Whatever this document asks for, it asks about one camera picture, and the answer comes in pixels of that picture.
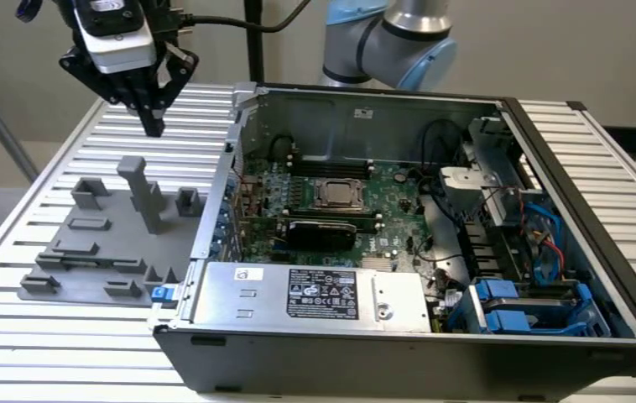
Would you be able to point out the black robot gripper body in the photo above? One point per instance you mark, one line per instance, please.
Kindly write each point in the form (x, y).
(164, 21)

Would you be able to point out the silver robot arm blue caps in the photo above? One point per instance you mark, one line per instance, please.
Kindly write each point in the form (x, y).
(386, 38)

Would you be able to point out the black RAM slot bank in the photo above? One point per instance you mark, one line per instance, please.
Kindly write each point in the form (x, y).
(332, 167)
(366, 216)

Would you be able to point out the black vertical pole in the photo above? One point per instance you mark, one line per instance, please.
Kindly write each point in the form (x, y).
(255, 54)

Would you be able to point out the grey plastic parts rack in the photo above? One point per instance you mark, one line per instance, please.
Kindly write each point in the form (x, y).
(106, 235)

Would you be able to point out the metal CPU socket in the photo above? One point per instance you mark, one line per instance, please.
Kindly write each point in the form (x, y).
(338, 194)

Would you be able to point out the black graphics card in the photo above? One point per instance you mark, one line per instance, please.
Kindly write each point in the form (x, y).
(320, 235)

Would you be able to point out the green motherboard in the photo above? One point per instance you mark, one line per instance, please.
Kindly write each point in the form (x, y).
(396, 197)

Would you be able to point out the silver power supply unit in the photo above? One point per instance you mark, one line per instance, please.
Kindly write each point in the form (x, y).
(274, 300)

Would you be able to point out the silver chipset heatsink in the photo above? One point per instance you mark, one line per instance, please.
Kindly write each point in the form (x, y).
(379, 263)

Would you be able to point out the silver metal drive cage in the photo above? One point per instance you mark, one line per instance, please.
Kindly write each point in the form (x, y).
(494, 176)

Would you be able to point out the black open PC case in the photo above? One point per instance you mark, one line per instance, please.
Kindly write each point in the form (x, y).
(351, 361)

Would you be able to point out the blue disk bay carrier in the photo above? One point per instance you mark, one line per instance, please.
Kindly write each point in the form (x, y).
(506, 306)

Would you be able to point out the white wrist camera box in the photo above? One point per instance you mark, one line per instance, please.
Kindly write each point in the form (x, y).
(116, 42)

